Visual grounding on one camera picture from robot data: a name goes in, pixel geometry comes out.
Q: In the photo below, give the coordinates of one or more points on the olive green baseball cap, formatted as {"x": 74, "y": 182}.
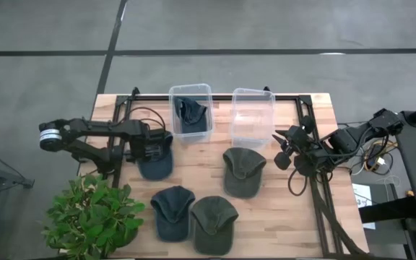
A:
{"x": 242, "y": 180}
{"x": 213, "y": 234}

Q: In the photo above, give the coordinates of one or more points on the white power plug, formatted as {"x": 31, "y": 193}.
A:
{"x": 381, "y": 161}

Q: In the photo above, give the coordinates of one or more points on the small yellow knob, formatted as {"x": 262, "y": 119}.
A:
{"x": 410, "y": 194}

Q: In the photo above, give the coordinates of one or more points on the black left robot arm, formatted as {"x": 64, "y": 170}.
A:
{"x": 96, "y": 126}

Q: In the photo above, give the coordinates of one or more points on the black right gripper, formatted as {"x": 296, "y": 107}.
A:
{"x": 298, "y": 139}

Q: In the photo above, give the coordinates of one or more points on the black aluminium table frame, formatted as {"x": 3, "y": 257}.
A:
{"x": 222, "y": 97}

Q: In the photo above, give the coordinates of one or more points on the dark navy baseball cap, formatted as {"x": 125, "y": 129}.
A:
{"x": 193, "y": 122}

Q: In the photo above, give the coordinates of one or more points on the blue denim baseball cap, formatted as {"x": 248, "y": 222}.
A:
{"x": 172, "y": 224}
{"x": 157, "y": 169}

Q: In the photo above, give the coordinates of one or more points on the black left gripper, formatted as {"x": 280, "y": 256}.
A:
{"x": 155, "y": 146}

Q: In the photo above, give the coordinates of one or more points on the clear plastic bin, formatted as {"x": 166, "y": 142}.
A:
{"x": 253, "y": 119}
{"x": 193, "y": 138}

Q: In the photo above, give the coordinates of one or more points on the green leafy potted plant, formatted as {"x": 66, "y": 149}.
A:
{"x": 92, "y": 216}

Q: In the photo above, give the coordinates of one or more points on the black flat bar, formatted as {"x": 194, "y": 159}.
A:
{"x": 388, "y": 210}

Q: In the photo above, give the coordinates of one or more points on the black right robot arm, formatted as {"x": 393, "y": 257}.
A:
{"x": 345, "y": 139}

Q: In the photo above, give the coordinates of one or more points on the white paper sheet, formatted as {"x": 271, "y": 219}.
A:
{"x": 365, "y": 189}

